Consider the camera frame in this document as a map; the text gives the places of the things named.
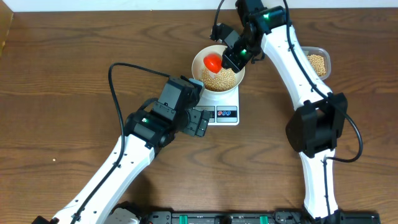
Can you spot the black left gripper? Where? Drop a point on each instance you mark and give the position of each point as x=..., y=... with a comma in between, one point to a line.
x=197, y=122

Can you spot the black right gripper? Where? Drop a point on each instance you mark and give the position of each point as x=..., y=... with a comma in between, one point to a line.
x=234, y=63

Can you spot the red plastic measuring scoop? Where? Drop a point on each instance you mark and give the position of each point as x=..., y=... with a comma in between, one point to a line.
x=213, y=62

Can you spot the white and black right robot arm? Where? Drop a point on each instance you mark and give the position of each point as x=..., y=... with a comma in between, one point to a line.
x=319, y=114

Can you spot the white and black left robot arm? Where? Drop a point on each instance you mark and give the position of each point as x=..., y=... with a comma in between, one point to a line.
x=144, y=134

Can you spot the soybeans in bowl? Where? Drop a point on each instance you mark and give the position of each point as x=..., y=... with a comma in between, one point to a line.
x=222, y=81

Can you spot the white digital kitchen scale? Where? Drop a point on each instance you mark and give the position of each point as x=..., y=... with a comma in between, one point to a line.
x=223, y=106

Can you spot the cream ceramic bowl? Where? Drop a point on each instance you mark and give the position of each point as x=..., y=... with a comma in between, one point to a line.
x=198, y=64

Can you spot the pile of soybeans in container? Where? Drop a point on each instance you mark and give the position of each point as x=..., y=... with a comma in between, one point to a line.
x=318, y=64

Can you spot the clear plastic container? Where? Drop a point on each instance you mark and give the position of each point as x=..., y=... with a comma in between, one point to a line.
x=319, y=51

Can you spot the black mounting rail with clamps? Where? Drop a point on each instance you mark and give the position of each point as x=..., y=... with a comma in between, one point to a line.
x=128, y=213

